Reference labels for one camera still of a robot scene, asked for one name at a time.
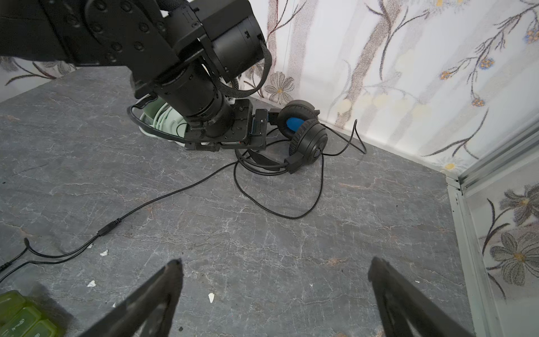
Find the black and blue headphones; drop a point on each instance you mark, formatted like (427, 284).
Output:
(298, 122)

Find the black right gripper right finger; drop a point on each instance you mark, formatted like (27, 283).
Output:
(403, 308)

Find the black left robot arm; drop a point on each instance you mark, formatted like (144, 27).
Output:
(187, 53)

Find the mint green headphones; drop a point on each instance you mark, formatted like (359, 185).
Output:
(161, 116)

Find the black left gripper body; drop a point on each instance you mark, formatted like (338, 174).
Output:
(236, 127)

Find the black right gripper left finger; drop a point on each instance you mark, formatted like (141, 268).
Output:
(149, 309)

